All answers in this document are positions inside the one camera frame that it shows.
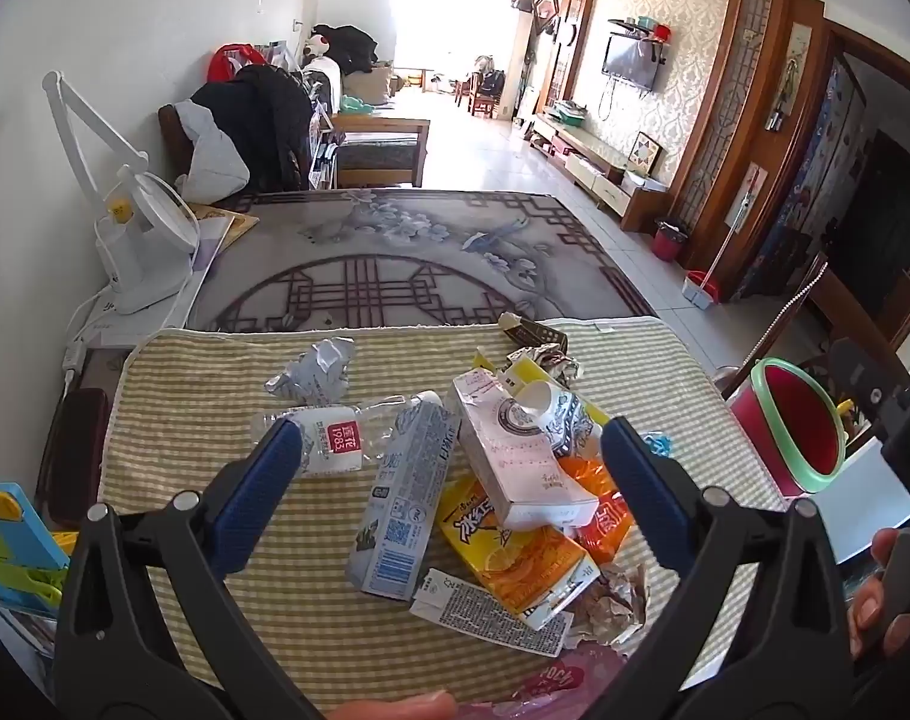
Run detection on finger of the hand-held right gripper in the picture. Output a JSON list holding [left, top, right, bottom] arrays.
[[826, 336, 910, 428]]

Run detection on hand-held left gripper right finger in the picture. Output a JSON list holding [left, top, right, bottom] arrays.
[[575, 416, 857, 720]]

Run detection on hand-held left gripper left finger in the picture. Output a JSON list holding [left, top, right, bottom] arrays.
[[53, 416, 328, 720]]

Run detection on red bin with green rim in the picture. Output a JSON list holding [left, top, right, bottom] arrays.
[[727, 358, 848, 496]]

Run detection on white printed paper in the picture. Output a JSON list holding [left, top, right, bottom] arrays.
[[262, 336, 357, 407]]

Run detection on brown paper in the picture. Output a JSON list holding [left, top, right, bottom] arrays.
[[567, 562, 651, 650]]

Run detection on white pink carton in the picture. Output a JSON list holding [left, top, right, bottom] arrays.
[[451, 369, 602, 533]]

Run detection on small brown carton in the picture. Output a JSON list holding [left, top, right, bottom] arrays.
[[498, 311, 550, 350]]

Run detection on person's right hand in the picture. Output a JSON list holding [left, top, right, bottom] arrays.
[[847, 527, 910, 662]]

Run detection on person's left hand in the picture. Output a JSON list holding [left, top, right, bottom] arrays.
[[324, 690, 457, 720]]

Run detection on orange snack wrapper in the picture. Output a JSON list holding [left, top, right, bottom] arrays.
[[556, 456, 636, 565]]

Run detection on dark wooden chair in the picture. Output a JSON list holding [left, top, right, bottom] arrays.
[[744, 251, 910, 458]]

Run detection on crushed clear plastic bottle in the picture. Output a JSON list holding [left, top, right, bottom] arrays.
[[249, 388, 447, 478]]

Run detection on yellow checked mat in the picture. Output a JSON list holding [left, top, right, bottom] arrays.
[[98, 315, 790, 720]]

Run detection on small white plastic cup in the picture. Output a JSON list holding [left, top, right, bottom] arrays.
[[511, 379, 565, 428]]

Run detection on blue white long carton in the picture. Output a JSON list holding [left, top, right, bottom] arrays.
[[346, 399, 463, 602]]

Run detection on yellow drink carton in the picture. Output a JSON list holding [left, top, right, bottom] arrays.
[[432, 474, 602, 631]]

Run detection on crumpled foil wrapper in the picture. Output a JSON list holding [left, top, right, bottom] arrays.
[[506, 341, 582, 391]]

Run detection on yellow long box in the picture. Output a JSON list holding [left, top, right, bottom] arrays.
[[474, 349, 613, 428]]

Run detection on white printed leaflet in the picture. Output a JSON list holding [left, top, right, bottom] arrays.
[[408, 566, 576, 657]]

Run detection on pink plastic bag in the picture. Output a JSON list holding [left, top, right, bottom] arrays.
[[455, 641, 628, 720]]

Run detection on red bucket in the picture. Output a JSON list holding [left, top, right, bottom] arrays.
[[652, 219, 690, 263]]

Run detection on white desk lamp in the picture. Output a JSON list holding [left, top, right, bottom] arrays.
[[41, 69, 201, 316]]

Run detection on magazine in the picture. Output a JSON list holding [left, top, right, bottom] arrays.
[[188, 202, 261, 271]]

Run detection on blue plastic stand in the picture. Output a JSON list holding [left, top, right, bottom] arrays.
[[0, 514, 73, 612]]

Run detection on grey patterned table cover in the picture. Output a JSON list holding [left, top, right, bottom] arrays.
[[185, 190, 658, 335]]

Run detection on framed picture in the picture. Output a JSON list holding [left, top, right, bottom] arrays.
[[629, 131, 663, 175]]

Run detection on white cloth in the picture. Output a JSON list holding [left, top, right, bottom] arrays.
[[173, 101, 253, 200]]

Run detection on black jacket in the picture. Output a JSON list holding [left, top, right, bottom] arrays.
[[192, 64, 313, 192]]

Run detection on wooden sofa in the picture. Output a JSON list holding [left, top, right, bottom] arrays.
[[327, 116, 432, 190]]

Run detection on wooden dining chairs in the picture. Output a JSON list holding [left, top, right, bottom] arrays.
[[455, 71, 505, 121]]

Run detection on red bag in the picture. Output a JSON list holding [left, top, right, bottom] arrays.
[[206, 43, 272, 83]]

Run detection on black plush toy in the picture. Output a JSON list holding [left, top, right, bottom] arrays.
[[305, 24, 381, 76]]

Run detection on red mop with white handle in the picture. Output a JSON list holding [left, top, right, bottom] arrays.
[[682, 191, 752, 310]]

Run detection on white adapter with cable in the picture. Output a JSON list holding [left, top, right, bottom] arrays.
[[61, 292, 115, 398]]

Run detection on wall television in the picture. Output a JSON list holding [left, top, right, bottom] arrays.
[[601, 31, 660, 93]]

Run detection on wall shelf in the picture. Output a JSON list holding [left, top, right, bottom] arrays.
[[607, 15, 673, 65]]

